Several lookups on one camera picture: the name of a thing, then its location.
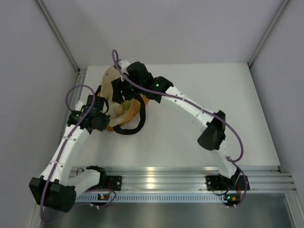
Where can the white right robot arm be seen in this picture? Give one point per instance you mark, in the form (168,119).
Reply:
(135,80)

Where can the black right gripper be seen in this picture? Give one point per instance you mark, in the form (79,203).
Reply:
(118,87)

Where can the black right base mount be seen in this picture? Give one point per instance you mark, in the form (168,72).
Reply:
(221,183)

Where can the tan canvas bag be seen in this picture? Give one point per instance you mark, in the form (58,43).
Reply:
(121,111)

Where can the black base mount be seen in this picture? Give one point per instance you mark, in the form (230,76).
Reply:
(113,183)
(221,183)

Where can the yellow-green pump bottle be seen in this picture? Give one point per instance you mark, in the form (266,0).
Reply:
(127,104)

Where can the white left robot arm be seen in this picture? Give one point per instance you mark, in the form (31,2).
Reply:
(54,188)

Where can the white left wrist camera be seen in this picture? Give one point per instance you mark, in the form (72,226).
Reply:
(78,106)

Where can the left aluminium frame post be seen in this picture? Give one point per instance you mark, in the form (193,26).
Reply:
(53,27)

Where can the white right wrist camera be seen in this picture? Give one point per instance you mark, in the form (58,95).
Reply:
(123,64)

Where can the aluminium frame post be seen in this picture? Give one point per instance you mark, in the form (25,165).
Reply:
(53,27)
(269,29)

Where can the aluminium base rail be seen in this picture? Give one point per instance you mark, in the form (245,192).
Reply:
(187,184)

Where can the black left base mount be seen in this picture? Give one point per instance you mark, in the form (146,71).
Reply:
(113,183)

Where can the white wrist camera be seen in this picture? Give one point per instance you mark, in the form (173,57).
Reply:
(123,64)
(78,106)

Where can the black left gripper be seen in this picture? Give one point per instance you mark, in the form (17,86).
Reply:
(105,122)

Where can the right aluminium frame post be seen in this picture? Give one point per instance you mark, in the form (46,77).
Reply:
(269,29)

